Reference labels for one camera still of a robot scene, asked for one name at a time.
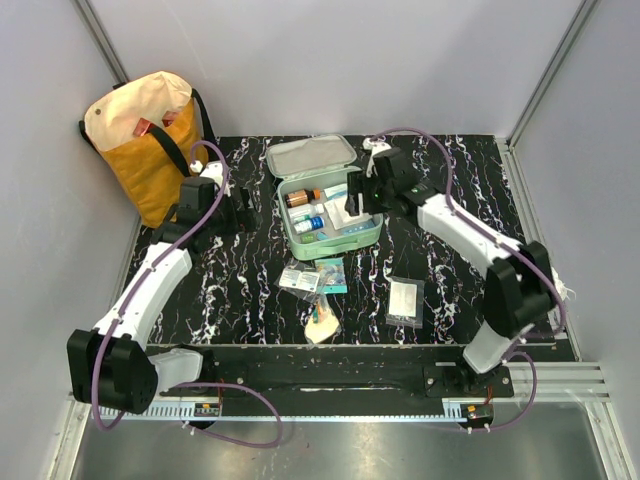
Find blue mask packet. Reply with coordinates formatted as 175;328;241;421
324;183;373;230

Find brown bottle orange cap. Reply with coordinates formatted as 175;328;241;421
284;189;321;208

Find white pill bottle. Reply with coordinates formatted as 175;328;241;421
288;203;325;223

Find white gauze pad packet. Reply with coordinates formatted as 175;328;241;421
324;196;372;230

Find small green box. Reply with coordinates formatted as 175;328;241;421
300;234;316;244

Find mint green medicine case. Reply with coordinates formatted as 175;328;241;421
266;135;383;261

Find teal plaster packet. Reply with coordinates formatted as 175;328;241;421
315;258;348;295

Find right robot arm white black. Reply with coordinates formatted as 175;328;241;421
345;138;562;396

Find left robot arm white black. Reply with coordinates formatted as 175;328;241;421
66;161;258;414

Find clear bag white leaflets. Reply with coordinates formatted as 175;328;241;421
278;267;320;293

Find orange tote bag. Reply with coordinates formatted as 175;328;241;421
78;71;216;228

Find clear bag white pads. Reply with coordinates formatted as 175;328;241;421
385;276;424;329

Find clear bag yellow items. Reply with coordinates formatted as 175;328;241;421
304;295;341;344

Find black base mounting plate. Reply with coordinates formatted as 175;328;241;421
169;345;514;417

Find white crumpled cloth bag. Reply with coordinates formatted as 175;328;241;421
552;268;577;325

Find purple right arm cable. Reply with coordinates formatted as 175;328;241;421
367;127;569;432

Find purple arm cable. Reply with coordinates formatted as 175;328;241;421
92;140;284;447
367;127;569;432

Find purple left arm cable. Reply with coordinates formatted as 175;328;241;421
92;140;284;447

